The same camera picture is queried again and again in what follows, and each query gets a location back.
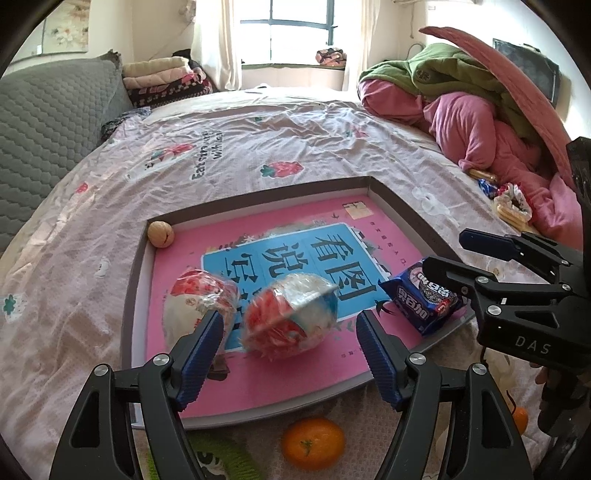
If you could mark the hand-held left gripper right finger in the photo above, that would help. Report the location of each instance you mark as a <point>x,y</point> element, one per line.
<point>376,360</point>

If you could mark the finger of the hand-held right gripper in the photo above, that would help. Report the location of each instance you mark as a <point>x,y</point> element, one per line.
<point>457,274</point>
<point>485,242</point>

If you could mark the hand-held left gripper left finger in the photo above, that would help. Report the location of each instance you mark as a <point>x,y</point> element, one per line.
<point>201,355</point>

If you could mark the blue cookie packet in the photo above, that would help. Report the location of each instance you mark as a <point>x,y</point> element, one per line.
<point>415,295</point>

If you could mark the white toy egg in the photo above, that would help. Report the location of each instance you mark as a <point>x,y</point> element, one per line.
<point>194,300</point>

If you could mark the orange mandarin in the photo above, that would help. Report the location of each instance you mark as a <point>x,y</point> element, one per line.
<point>520,419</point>
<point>314,445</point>

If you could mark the grey shallow cardboard box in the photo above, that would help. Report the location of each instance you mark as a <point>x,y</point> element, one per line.
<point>138,286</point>

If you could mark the brown walnut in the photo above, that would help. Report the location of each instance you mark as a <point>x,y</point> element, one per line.
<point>160,234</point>

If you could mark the person's right hand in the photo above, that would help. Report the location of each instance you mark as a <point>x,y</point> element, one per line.
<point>539,376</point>

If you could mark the striped snack packet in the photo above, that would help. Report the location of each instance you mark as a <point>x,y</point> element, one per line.
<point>510,205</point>

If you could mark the small blue snack packet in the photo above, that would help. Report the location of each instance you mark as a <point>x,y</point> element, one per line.
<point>486,188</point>

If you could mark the pink and blue book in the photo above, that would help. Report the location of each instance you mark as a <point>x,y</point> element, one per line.
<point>277,383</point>

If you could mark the pink quilt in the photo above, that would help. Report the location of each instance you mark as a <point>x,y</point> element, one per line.
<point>461,124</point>

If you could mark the large pink flat cushion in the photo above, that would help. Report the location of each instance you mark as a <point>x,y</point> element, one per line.
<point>508,78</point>

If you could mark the green blanket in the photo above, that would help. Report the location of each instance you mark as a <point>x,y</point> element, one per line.
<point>429,69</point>

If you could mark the white curtain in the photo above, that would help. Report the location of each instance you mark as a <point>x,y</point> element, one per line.
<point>214,41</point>
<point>378,32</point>

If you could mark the floral cushion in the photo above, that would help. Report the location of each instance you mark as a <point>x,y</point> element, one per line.
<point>330,56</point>

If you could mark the dark patterned cloth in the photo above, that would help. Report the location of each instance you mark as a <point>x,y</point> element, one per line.
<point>124,121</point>

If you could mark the grey quilted headboard cover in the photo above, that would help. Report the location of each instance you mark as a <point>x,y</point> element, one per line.
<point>46,129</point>

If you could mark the stack of folded blankets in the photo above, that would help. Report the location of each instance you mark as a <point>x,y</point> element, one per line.
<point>166,83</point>

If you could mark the window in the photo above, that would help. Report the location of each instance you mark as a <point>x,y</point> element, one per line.
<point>300,32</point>

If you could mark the dark framed wall panel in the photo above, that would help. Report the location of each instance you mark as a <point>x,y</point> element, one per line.
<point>531,64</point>

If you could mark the floral wall picture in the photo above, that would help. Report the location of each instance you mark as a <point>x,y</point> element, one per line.
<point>64,27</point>

